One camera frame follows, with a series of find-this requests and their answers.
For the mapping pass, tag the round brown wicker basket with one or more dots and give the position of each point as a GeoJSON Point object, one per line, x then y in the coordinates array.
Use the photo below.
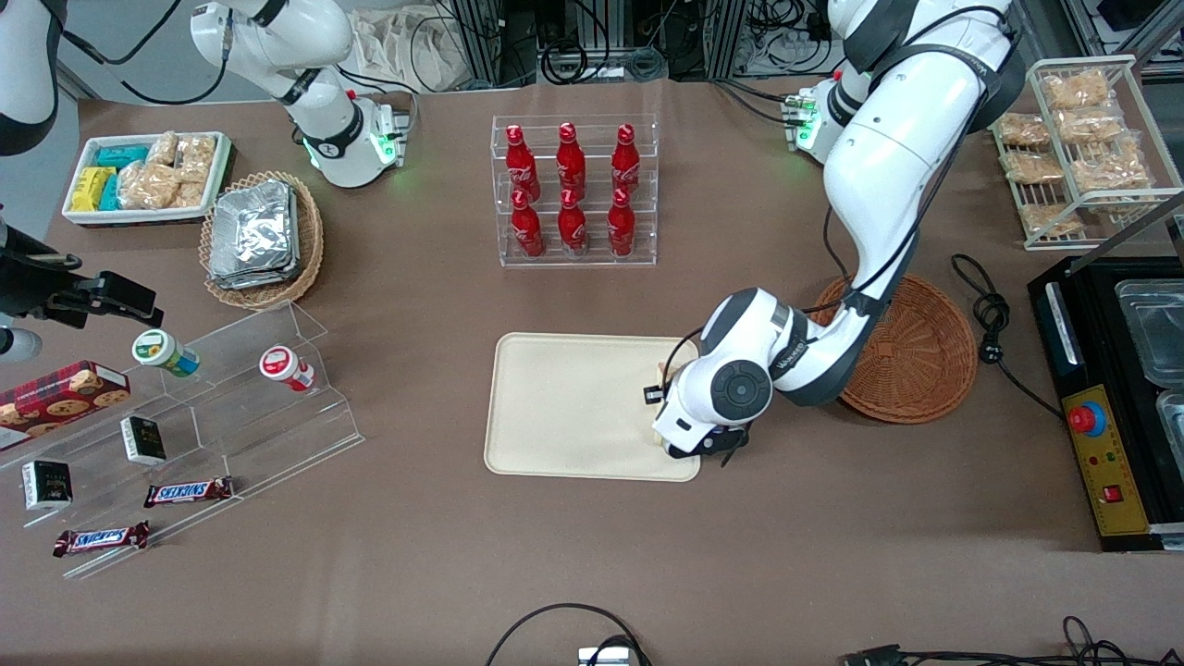
{"type": "Point", "coordinates": [925, 361]}

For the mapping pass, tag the clear acrylic tiered shelf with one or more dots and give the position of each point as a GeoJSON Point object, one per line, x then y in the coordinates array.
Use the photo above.
{"type": "Point", "coordinates": [277, 435]}

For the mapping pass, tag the white rectangular snack bin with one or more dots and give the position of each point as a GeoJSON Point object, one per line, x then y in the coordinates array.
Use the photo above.
{"type": "Point", "coordinates": [139, 218]}

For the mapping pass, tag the teal snack packet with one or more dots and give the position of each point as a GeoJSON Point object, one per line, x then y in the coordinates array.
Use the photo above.
{"type": "Point", "coordinates": [110, 194]}
{"type": "Point", "coordinates": [123, 156]}

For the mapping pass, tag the red cola bottle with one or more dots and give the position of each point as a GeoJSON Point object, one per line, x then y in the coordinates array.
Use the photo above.
{"type": "Point", "coordinates": [573, 227]}
{"type": "Point", "coordinates": [523, 166]}
{"type": "Point", "coordinates": [626, 162]}
{"type": "Point", "coordinates": [621, 227]}
{"type": "Point", "coordinates": [571, 162]}
{"type": "Point", "coordinates": [527, 229]}

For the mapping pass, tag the beige cloth bag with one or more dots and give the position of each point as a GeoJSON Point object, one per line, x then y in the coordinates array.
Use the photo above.
{"type": "Point", "coordinates": [407, 46]}

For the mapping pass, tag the cup with red lid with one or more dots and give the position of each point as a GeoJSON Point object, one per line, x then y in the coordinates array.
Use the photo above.
{"type": "Point", "coordinates": [282, 365]}

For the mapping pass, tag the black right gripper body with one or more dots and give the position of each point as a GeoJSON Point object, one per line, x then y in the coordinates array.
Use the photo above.
{"type": "Point", "coordinates": [35, 285]}

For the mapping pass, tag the oval tan wicker basket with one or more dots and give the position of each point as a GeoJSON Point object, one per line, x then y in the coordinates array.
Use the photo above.
{"type": "Point", "coordinates": [310, 240]}

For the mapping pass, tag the red emergency stop button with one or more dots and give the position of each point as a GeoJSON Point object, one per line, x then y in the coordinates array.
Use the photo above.
{"type": "Point", "coordinates": [1084, 419]}

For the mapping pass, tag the Snickers chocolate bar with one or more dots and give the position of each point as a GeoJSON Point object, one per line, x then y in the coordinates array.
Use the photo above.
{"type": "Point", "coordinates": [188, 492]}
{"type": "Point", "coordinates": [102, 538]}

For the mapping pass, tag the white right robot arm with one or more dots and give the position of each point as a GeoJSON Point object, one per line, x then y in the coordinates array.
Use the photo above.
{"type": "Point", "coordinates": [324, 111]}

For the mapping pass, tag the clear bag of puffed snacks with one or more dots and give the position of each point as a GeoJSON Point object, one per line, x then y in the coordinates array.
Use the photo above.
{"type": "Point", "coordinates": [146, 187]}
{"type": "Point", "coordinates": [163, 148]}
{"type": "Point", "coordinates": [196, 159]}

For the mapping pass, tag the clear bag of fried snacks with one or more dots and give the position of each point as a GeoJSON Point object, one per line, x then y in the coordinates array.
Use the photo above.
{"type": "Point", "coordinates": [1050, 220]}
{"type": "Point", "coordinates": [1033, 166]}
{"type": "Point", "coordinates": [1110, 171]}
{"type": "Point", "coordinates": [1024, 130]}
{"type": "Point", "coordinates": [1091, 125]}
{"type": "Point", "coordinates": [1076, 90]}

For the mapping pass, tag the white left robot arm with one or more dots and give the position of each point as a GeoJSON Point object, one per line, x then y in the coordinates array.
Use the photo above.
{"type": "Point", "coordinates": [879, 166]}

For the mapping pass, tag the yellow snack packet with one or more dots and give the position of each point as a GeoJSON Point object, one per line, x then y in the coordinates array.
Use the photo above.
{"type": "Point", "coordinates": [92, 188]}

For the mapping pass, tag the red cookie box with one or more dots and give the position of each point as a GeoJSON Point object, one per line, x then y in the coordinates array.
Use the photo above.
{"type": "Point", "coordinates": [55, 402]}

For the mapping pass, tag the cup with green lid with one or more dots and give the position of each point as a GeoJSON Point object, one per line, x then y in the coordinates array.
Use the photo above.
{"type": "Point", "coordinates": [162, 351]}

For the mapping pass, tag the aluminium frame profile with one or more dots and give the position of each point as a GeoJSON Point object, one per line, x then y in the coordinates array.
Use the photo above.
{"type": "Point", "coordinates": [1156, 28]}

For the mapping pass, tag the cream plastic tray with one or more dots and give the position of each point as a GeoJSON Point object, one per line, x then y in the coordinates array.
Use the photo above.
{"type": "Point", "coordinates": [573, 407]}

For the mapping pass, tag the small steel food pan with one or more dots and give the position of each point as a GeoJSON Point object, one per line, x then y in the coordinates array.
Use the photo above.
{"type": "Point", "coordinates": [1173, 425]}

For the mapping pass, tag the red rocker switch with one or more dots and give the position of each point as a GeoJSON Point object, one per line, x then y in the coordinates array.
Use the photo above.
{"type": "Point", "coordinates": [1112, 494]}

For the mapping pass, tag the clear acrylic bottle rack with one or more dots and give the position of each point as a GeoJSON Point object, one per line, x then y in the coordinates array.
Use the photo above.
{"type": "Point", "coordinates": [573, 262]}

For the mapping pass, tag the stack of foil containers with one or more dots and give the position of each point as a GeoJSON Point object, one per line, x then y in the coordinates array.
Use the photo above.
{"type": "Point", "coordinates": [254, 236]}

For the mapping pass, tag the grey metal bar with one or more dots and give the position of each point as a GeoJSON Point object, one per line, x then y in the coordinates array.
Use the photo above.
{"type": "Point", "coordinates": [1138, 227]}

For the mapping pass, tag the small silver device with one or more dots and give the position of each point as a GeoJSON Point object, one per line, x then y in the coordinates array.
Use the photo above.
{"type": "Point", "coordinates": [606, 657]}

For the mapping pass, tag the black food warmer appliance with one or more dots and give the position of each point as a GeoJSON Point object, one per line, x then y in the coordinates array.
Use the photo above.
{"type": "Point", "coordinates": [1096, 277]}

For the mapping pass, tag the small black box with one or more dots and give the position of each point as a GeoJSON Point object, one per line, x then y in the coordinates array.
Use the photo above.
{"type": "Point", "coordinates": [46, 486]}
{"type": "Point", "coordinates": [143, 441]}

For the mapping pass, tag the large steel food pan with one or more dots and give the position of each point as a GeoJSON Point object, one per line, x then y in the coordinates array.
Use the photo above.
{"type": "Point", "coordinates": [1156, 333]}

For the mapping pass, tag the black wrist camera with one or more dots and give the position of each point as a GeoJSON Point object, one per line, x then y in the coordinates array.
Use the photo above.
{"type": "Point", "coordinates": [654, 395]}

